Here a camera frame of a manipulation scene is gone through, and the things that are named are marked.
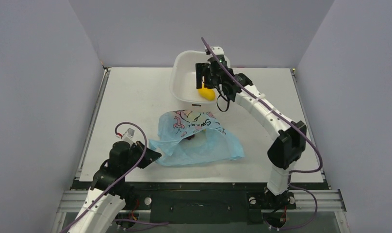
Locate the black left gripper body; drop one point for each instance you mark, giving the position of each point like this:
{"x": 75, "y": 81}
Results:
{"x": 136, "y": 152}

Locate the white plastic basket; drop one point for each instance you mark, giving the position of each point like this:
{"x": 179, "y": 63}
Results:
{"x": 183, "y": 82}

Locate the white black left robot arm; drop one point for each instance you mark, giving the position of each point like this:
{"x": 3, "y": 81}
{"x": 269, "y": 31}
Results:
{"x": 109, "y": 193}

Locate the yellow fake fruit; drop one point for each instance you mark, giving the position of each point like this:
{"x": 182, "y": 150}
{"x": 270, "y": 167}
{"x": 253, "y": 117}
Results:
{"x": 207, "y": 94}

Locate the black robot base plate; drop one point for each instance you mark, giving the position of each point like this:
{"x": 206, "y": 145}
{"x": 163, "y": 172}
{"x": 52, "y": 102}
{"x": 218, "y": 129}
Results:
{"x": 204, "y": 203}

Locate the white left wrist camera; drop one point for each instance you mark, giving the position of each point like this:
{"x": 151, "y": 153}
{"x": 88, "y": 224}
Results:
{"x": 128, "y": 136}

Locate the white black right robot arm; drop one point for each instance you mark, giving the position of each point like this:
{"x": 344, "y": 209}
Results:
{"x": 289, "y": 137}

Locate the light blue plastic bag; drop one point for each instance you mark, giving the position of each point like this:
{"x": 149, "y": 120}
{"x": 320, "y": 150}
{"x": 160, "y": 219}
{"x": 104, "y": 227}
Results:
{"x": 212, "y": 142}

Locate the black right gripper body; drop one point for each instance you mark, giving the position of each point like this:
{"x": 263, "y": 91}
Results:
{"x": 200, "y": 72}

